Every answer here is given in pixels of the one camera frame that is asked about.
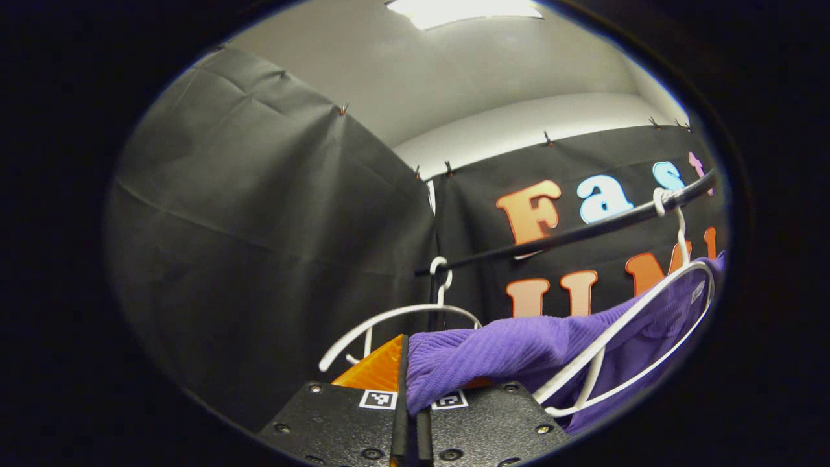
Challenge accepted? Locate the lettered black backdrop cloth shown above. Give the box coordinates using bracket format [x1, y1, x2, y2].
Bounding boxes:
[425, 123, 730, 338]

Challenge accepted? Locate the black clothes rack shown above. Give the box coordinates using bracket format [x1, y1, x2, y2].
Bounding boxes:
[414, 167, 717, 333]

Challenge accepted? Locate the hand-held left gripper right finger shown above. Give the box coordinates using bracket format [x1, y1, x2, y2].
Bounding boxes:
[415, 378, 573, 467]

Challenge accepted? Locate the white clothes hanger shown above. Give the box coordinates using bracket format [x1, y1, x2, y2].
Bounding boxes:
[318, 257, 484, 374]
[532, 188, 716, 418]

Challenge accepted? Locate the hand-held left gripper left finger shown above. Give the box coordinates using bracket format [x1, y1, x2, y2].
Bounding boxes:
[257, 333, 412, 467]

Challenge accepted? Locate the plain black backdrop cloth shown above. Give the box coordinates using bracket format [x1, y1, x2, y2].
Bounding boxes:
[104, 45, 436, 432]

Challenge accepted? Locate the purple corduroy jacket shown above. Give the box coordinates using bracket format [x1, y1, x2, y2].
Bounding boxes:
[405, 250, 727, 437]

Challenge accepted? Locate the ceiling light panel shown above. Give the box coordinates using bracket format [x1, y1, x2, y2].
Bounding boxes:
[386, 0, 544, 31]

